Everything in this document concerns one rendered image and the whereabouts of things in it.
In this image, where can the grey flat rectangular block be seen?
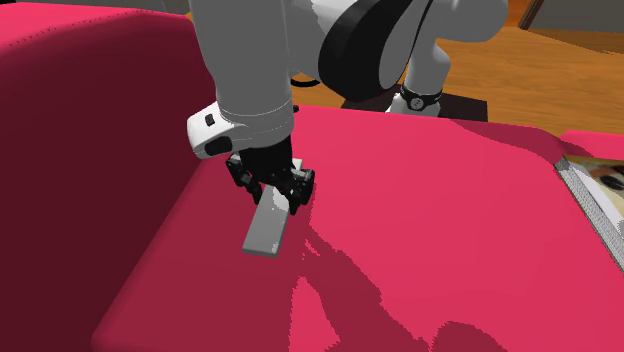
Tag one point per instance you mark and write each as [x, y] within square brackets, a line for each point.
[265, 229]

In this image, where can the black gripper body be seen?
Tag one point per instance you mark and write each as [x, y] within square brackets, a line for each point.
[267, 158]

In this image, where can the red sofa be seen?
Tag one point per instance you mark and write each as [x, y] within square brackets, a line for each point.
[438, 204]

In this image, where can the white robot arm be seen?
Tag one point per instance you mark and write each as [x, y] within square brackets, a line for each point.
[253, 58]

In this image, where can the dark robot stand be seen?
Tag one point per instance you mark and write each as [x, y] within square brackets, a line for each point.
[463, 109]

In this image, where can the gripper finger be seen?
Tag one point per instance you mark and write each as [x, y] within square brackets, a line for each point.
[244, 178]
[301, 187]

